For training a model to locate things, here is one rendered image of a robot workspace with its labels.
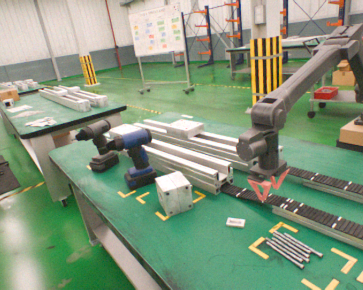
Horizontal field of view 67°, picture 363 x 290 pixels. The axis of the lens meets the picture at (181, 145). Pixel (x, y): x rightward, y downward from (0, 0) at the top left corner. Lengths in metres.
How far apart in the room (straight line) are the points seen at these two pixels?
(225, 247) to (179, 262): 0.13
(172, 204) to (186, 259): 0.20
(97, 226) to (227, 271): 1.36
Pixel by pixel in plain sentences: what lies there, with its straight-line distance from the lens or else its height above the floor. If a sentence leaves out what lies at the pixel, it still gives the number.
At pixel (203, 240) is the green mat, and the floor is 0.78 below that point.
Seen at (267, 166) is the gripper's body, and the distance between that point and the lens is 0.80.
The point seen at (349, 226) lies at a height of 0.81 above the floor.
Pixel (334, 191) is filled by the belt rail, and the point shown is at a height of 0.79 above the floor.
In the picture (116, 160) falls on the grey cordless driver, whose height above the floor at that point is 0.80.
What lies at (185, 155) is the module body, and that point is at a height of 0.85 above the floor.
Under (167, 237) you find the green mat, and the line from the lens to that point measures 0.82.
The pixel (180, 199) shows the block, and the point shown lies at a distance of 0.88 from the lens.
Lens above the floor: 1.31
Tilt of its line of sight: 22 degrees down
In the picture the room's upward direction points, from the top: 9 degrees counter-clockwise
